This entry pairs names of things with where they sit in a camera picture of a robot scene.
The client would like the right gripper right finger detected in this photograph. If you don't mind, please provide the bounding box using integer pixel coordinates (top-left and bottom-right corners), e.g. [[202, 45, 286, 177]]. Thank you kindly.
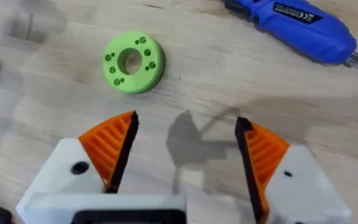
[[234, 116, 352, 224]]

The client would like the green disc with holes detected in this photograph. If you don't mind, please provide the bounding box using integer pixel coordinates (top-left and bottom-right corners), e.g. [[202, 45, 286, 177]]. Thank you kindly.
[[101, 30, 167, 95]]

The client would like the blue electric screwdriver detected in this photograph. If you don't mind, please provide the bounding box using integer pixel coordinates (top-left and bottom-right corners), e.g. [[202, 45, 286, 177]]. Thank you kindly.
[[221, 0, 358, 70]]

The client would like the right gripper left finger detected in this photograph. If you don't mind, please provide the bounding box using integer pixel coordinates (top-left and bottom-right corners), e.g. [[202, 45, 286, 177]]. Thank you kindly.
[[24, 110, 140, 196]]

